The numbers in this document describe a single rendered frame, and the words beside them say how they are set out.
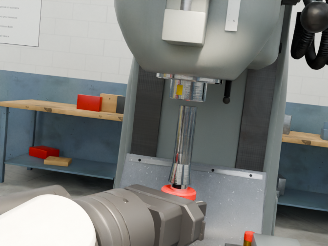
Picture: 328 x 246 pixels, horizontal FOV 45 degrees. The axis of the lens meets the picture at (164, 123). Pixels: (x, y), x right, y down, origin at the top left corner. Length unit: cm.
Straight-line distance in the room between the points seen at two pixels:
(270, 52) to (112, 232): 37
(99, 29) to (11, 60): 122
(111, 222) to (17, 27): 509
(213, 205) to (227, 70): 48
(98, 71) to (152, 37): 453
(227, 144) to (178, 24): 54
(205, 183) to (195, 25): 55
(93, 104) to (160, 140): 348
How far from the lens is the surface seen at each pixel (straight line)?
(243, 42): 44
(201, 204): 54
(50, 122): 520
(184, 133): 51
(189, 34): 39
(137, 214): 41
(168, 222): 45
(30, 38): 533
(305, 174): 490
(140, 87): 90
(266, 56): 62
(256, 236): 57
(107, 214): 39
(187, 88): 49
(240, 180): 89
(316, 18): 41
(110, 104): 440
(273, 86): 89
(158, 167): 90
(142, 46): 44
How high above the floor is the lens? 130
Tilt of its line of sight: 6 degrees down
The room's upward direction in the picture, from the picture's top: 6 degrees clockwise
